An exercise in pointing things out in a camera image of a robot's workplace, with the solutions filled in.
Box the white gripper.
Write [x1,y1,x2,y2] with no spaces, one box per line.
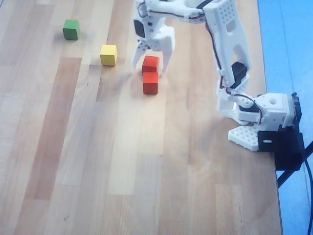
[131,16,176,73]

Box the red wooden cube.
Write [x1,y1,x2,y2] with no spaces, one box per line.
[142,72,159,95]
[142,55,160,74]

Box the yellow wooden cube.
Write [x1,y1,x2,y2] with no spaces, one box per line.
[99,44,118,67]

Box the green wooden cube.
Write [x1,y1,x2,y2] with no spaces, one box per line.
[62,19,81,41]

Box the black table clamp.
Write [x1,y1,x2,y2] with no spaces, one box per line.
[257,115,307,171]

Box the black cable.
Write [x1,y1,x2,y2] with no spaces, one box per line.
[302,146,313,235]

